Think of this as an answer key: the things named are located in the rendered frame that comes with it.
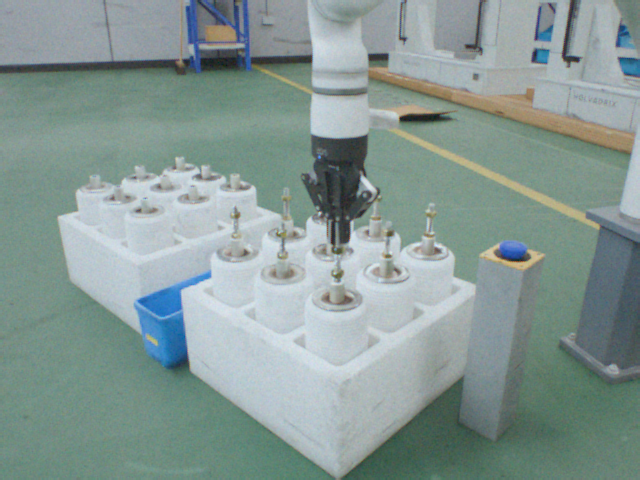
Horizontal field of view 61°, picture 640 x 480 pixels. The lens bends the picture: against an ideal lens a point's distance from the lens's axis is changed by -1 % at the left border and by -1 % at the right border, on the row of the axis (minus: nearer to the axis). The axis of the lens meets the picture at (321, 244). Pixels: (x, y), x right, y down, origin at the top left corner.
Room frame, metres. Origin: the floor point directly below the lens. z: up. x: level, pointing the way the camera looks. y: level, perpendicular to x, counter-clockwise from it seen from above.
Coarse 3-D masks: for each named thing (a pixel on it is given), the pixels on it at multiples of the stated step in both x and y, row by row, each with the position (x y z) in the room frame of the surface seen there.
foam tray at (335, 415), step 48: (192, 288) 0.89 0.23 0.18; (192, 336) 0.86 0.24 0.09; (240, 336) 0.76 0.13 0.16; (288, 336) 0.73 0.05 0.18; (384, 336) 0.73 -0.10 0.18; (432, 336) 0.77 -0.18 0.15; (240, 384) 0.77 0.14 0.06; (288, 384) 0.68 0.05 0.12; (336, 384) 0.61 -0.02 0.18; (384, 384) 0.68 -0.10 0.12; (432, 384) 0.79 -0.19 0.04; (288, 432) 0.69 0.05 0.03; (336, 432) 0.61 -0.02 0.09; (384, 432) 0.69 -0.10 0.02
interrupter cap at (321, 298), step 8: (320, 288) 0.74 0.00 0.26; (328, 288) 0.75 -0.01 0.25; (352, 288) 0.75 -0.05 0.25; (312, 296) 0.72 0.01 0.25; (320, 296) 0.72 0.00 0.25; (328, 296) 0.73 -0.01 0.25; (352, 296) 0.72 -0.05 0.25; (360, 296) 0.72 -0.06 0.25; (320, 304) 0.70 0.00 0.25; (328, 304) 0.70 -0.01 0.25; (336, 304) 0.70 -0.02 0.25; (344, 304) 0.70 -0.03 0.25; (352, 304) 0.70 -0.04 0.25; (360, 304) 0.70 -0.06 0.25
